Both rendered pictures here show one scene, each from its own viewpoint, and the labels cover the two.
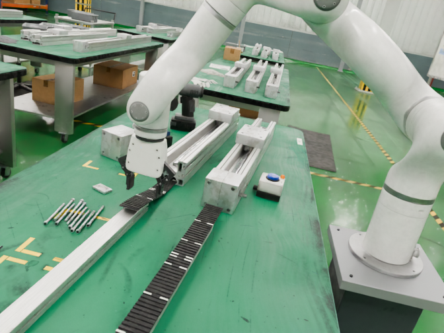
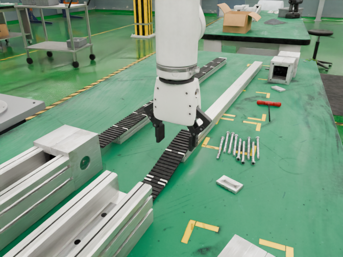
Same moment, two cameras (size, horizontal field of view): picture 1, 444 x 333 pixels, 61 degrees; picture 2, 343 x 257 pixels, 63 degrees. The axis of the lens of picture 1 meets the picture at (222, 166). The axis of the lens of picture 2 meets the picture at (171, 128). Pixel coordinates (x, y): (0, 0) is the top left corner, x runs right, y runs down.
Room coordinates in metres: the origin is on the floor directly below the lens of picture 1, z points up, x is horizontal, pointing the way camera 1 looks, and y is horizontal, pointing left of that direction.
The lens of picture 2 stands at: (1.47, 0.35, 1.17)
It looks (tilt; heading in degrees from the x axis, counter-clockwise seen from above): 28 degrees down; 196
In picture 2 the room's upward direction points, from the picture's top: straight up
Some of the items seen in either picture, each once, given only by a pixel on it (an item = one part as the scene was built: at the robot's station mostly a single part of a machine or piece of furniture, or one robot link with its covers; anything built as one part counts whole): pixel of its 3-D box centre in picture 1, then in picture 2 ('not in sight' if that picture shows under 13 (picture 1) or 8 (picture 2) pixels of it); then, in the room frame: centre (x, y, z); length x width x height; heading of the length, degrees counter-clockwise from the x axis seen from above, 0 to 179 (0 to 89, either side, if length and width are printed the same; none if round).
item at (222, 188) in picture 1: (226, 191); (66, 154); (1.03, -0.03, 0.83); 0.12 x 0.09 x 0.10; 79
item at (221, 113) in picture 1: (223, 115); not in sight; (1.75, 0.04, 0.87); 0.16 x 0.11 x 0.07; 169
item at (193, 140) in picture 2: (127, 176); (197, 137); (0.93, 0.25, 0.86); 0.03 x 0.03 x 0.07; 79
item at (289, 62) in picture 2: not in sight; (278, 69); (0.17, 0.47, 0.83); 0.11 x 0.10 x 0.10; 78
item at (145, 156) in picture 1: (148, 152); (176, 97); (0.92, 0.20, 0.95); 0.10 x 0.07 x 0.11; 79
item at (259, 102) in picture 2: not in sight; (269, 111); (0.56, 0.42, 0.79); 0.16 x 0.08 x 0.02; 0
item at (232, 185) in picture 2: (102, 188); (229, 184); (0.98, 0.33, 0.78); 0.05 x 0.03 x 0.01; 62
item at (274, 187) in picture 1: (268, 185); not in sight; (1.17, -0.17, 0.81); 0.10 x 0.08 x 0.06; 79
